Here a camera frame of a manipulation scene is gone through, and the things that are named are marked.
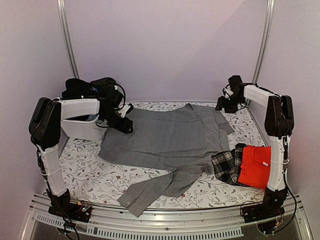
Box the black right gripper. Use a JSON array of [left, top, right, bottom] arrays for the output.
[[216, 93, 246, 114]]

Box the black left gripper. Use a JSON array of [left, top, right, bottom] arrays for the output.
[[101, 109, 133, 134]]

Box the grey button-up shirt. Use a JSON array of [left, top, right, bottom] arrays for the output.
[[98, 103, 233, 217]]

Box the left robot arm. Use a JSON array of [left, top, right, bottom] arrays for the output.
[[29, 95, 134, 217]]

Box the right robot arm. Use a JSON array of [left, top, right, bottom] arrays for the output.
[[215, 75, 294, 218]]

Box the white plastic laundry basket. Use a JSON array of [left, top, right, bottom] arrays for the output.
[[60, 114, 107, 141]]

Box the dark olive garment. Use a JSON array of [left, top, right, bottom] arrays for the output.
[[90, 77, 117, 95]]

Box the black garment with logo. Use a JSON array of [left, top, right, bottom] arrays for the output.
[[62, 78, 98, 99]]

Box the black white plaid garment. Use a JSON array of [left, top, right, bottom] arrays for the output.
[[211, 143, 247, 187]]

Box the red folded t-shirt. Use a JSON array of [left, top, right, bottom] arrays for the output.
[[238, 145, 272, 190]]

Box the floral patterned table cover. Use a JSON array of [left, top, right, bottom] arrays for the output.
[[59, 108, 264, 210]]

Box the aluminium frame post right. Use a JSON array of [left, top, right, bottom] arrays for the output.
[[252, 0, 275, 84]]

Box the aluminium frame post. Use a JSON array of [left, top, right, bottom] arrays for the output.
[[252, 0, 275, 84], [56, 0, 79, 78]]

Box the aluminium frame post left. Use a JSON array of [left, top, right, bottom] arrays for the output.
[[56, 0, 79, 78]]

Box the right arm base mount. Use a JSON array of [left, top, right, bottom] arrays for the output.
[[239, 201, 285, 235]]

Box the aluminium table front rail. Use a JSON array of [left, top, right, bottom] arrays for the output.
[[19, 194, 314, 240]]

